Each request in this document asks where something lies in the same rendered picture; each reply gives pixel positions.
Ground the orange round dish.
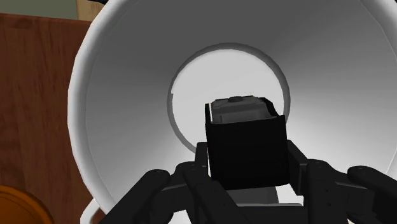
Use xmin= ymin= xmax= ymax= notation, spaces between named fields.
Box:
xmin=0 ymin=185 xmax=55 ymax=224

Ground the brown wooden table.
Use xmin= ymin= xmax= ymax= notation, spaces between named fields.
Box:
xmin=0 ymin=13 xmax=106 ymax=224

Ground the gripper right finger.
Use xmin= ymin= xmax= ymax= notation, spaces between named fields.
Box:
xmin=287 ymin=139 xmax=397 ymax=224

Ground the black box with grey top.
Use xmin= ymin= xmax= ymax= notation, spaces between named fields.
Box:
xmin=204 ymin=95 xmax=291 ymax=191

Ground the large white bowl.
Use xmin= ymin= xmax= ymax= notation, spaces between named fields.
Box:
xmin=67 ymin=0 xmax=397 ymax=224

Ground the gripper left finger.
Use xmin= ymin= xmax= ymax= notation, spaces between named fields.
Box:
xmin=99 ymin=141 xmax=253 ymax=224

